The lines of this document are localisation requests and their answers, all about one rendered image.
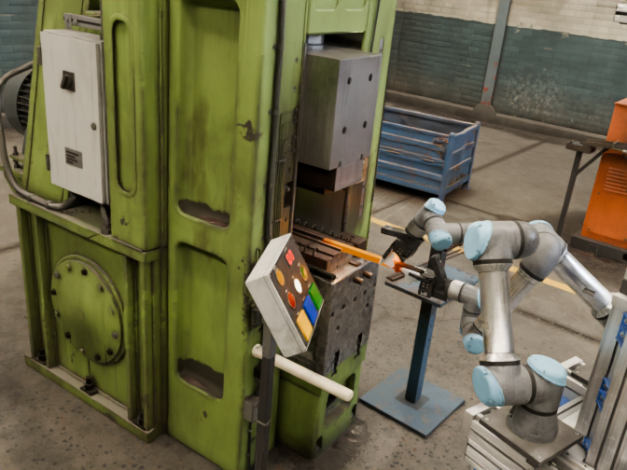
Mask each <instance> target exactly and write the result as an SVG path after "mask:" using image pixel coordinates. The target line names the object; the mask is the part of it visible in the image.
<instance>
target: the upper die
mask: <svg viewBox="0 0 627 470"><path fill-rule="evenodd" d="M363 162H364V159H360V160H357V161H354V162H351V163H349V164H346V165H343V166H341V167H340V166H339V167H338V168H336V169H333V170H330V171H329V170H325V169H322V168H318V167H315V166H312V165H309V164H305V163H302V162H298V169H297V181H300V182H302V183H305V184H309V185H312V186H315V187H321V188H323V189H326V190H329V191H333V192H335V191H338V190H340V189H343V188H345V187H348V186H350V185H353V184H355V183H358V182H360V181H361V178H362V171H363Z"/></svg>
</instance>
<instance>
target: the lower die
mask: <svg viewBox="0 0 627 470"><path fill-rule="evenodd" d="M293 228H297V229H300V230H302V231H305V232H308V233H311V234H313V235H316V236H318V237H321V238H324V239H325V238H329V239H331V240H334V241H337V242H341V243H344V244H347V245H350V246H353V247H354V244H353V243H350V242H346V241H343V240H340V239H337V238H335V237H332V236H328V235H327V234H324V233H319V232H318V231H315V230H313V229H310V228H306V227H303V226H300V225H297V224H294V223H293ZM292 236H293V239H294V241H295V242H297V241H300V243H299V242H298V243H297V246H298V248H299V250H300V253H301V255H302V257H303V249H304V246H305V245H306V244H307V243H308V244H310V249H308V245H307V246H306V248H305V257H304V260H305V263H307V264H310V265H311V264H312V260H313V265H314V266H315V267H318V268H319V269H322V270H326V271H329V272H332V271H334V270H336V269H338V268H340V267H341V266H343V265H345V264H346V263H348V262H349V261H350V260H352V257H353V255H351V254H348V253H345V252H343V251H342V249H341V248H339V247H337V246H334V245H331V244H328V243H325V242H321V241H319V240H316V239H313V238H310V237H308V236H305V235H302V234H299V233H297V232H295V231H292ZM315 247H318V248H319V253H317V249H315V251H314V248H315ZM313 251H314V258H313ZM337 266H338V267H337Z"/></svg>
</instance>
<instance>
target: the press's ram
mask: <svg viewBox="0 0 627 470"><path fill-rule="evenodd" d="M382 58H383V55H382V54H377V53H371V52H366V51H360V50H354V49H349V48H339V47H333V46H328V45H324V48H323V49H307V50H306V63H305V75H304V87H303V98H302V110H301V123H300V146H299V157H298V162H302V163H305V164H309V165H312V166H315V167H318V168H322V169H325V170H329V171H330V170H333V169H336V168H338V167H339V166H340V167H341V166H343V165H346V164H349V163H351V162H354V161H357V160H360V159H363V158H366V157H369V156H370V150H371V142H372V134H373V127H374V119H375V112H376V104H377V96H378V88H379V81H380V73H381V66H382Z"/></svg>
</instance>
